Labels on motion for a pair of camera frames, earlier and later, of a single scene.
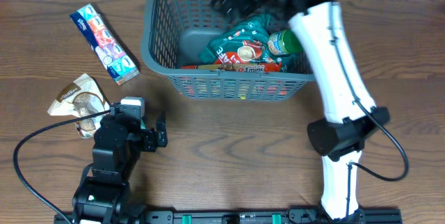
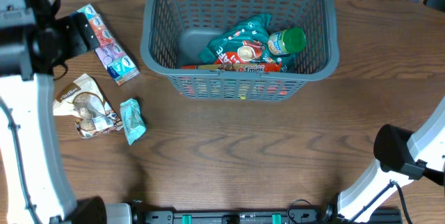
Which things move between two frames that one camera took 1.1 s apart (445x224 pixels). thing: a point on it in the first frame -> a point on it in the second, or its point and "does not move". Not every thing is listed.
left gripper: x=148 y=135 -> x=77 y=43
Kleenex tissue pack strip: x=116 y=60 does not move
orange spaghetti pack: x=243 y=67 does not move
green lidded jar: x=284 y=42 does not move
